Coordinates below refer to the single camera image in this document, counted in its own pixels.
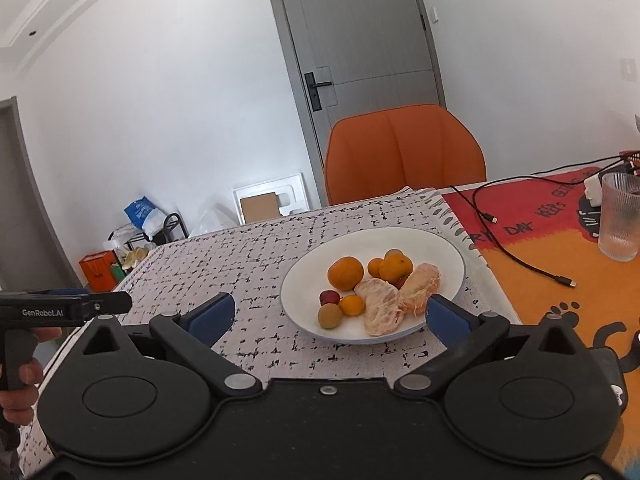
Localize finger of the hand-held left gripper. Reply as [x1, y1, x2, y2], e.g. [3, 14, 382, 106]
[82, 292, 134, 317]

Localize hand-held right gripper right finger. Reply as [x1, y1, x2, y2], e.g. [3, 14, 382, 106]
[394, 293, 592, 397]

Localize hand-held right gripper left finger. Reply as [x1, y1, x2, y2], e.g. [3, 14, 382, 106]
[82, 291, 264, 399]

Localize peeled pomelo piece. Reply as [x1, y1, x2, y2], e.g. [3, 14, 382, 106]
[353, 278, 404, 337]
[397, 262, 442, 314]

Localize small orange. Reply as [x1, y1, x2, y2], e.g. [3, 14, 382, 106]
[378, 253, 415, 284]

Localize white plate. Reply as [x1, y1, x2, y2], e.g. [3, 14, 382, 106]
[280, 228, 467, 345]

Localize large orange tangerine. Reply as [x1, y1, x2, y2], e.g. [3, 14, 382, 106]
[327, 256, 365, 291]

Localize person's left hand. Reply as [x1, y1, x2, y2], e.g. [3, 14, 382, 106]
[0, 327, 64, 428]

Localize orange box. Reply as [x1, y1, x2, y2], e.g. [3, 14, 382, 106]
[78, 251, 119, 292]

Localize black dashed white tablecloth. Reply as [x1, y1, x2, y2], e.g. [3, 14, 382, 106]
[17, 186, 524, 480]

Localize blue and white bag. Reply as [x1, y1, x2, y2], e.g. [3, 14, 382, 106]
[123, 195, 166, 239]

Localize clear plastic bag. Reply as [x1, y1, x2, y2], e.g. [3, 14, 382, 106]
[192, 202, 236, 236]

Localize orange chair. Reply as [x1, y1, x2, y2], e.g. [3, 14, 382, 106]
[323, 103, 488, 207]

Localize white charger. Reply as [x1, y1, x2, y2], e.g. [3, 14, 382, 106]
[583, 174, 609, 209]

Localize ribbed clear glass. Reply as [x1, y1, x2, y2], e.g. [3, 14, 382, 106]
[598, 172, 640, 262]

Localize black wire rack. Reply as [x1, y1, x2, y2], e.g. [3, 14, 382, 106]
[108, 212, 189, 252]

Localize black cable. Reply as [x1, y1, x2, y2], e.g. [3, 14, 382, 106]
[472, 157, 579, 289]
[450, 185, 500, 224]

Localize grey door with dark frame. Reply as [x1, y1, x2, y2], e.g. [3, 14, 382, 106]
[0, 96, 84, 292]

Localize white foam packing frame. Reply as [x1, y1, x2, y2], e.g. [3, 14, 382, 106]
[232, 172, 307, 225]

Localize black door handle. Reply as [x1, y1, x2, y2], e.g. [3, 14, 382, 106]
[304, 71, 334, 112]

